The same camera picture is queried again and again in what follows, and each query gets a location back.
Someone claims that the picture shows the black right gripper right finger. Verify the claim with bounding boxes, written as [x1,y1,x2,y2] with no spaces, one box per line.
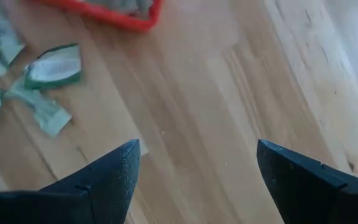
[256,139,358,224]

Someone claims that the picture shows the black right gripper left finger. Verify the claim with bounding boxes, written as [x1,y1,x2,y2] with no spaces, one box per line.
[0,139,141,224]

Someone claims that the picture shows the red plastic basket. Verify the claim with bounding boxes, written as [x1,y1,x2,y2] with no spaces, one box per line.
[32,0,165,33]

